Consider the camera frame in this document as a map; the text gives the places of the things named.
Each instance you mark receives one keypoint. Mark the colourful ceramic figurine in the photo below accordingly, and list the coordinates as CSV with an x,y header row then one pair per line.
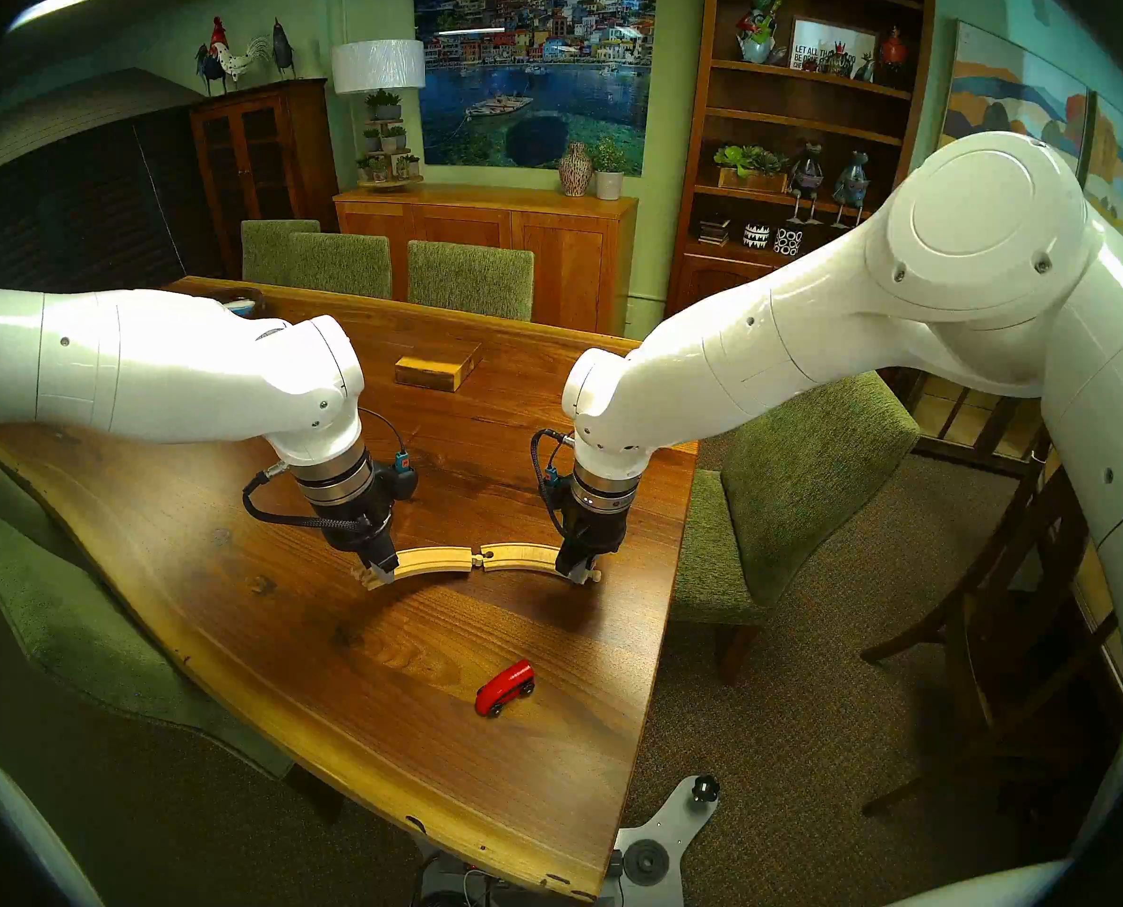
x,y
758,31

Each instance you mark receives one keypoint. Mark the blue rooster figurine red comb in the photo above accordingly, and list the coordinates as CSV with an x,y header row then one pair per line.
x,y
214,64

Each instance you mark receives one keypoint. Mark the red toy train car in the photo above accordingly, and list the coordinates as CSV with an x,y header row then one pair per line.
x,y
503,690

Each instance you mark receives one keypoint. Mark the dark wooden chair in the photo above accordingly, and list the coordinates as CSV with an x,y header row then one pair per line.
x,y
1005,631

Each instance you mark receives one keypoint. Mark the red jar ornament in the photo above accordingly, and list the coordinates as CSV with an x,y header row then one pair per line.
x,y
892,47

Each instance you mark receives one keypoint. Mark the harbour town painting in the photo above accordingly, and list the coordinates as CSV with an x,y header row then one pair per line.
x,y
533,64

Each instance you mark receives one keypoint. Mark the white left shoulder shell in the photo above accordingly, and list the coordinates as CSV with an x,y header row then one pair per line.
x,y
23,825

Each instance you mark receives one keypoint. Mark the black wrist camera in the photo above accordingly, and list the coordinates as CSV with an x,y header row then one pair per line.
x,y
401,485
555,510

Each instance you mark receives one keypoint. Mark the plant in white pot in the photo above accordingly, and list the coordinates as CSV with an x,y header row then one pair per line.
x,y
609,182

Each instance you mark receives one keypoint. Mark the light wood sideboard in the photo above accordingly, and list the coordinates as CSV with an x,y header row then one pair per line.
x,y
486,234

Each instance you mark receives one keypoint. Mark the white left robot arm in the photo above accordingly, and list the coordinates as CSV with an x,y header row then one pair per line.
x,y
146,367

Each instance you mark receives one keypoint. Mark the black white patterned mug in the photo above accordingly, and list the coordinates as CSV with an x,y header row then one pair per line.
x,y
756,237
788,242

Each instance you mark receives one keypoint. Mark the ceiling light panel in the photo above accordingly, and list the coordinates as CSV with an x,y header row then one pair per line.
x,y
56,3

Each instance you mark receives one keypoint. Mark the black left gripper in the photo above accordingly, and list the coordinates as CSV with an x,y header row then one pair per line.
x,y
368,532

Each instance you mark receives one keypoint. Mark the long legged bird figurine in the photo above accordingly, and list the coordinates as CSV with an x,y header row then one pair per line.
x,y
850,182
805,178

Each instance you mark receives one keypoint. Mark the dark bird figurine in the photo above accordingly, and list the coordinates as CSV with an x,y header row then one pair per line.
x,y
283,50

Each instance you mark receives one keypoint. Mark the tall wooden bookshelf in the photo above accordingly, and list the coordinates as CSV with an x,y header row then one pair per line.
x,y
798,69

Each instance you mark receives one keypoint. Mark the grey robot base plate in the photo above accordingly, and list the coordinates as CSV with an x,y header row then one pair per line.
x,y
675,825

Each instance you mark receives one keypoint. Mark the patterned ceramic vase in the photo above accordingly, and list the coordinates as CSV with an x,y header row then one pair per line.
x,y
576,168

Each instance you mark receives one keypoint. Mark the curved wooden train track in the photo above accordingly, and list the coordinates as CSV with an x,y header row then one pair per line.
x,y
434,562
519,556

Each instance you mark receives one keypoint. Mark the green upholstered chair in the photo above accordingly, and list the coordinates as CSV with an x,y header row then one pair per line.
x,y
807,470
269,246
51,622
340,265
472,277

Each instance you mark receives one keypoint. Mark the rectangular wooden block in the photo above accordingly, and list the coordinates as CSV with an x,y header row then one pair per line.
x,y
437,371

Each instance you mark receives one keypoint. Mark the white lamp shade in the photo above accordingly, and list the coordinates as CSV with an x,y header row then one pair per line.
x,y
378,64

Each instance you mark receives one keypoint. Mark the black knob on base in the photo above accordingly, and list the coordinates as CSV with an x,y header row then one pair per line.
x,y
705,788

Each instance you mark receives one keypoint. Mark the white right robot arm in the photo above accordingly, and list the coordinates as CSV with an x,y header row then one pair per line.
x,y
977,225

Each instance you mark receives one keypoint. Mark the succulents in wooden planter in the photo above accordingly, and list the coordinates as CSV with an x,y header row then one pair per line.
x,y
750,166

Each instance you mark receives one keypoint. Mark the dark table leg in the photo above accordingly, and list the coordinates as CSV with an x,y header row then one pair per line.
x,y
321,796

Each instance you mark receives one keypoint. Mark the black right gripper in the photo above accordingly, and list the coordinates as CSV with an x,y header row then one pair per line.
x,y
597,537

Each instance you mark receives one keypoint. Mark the framed text sign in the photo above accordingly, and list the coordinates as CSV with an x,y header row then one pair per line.
x,y
831,43

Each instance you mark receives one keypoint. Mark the dark wood glass cabinet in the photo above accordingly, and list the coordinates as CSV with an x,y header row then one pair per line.
x,y
259,159

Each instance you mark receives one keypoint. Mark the white rooster figurine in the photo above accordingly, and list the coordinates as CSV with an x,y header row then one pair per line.
x,y
240,59

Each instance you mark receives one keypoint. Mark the tiered stand with succulents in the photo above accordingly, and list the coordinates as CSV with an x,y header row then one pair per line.
x,y
390,140

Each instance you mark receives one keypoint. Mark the small stack of books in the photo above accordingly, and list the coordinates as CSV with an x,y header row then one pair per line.
x,y
713,231

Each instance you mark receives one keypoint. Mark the dark window blind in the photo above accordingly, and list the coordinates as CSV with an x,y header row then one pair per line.
x,y
61,225

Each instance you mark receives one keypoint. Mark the dark glass door console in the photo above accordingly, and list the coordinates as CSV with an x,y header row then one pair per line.
x,y
977,423

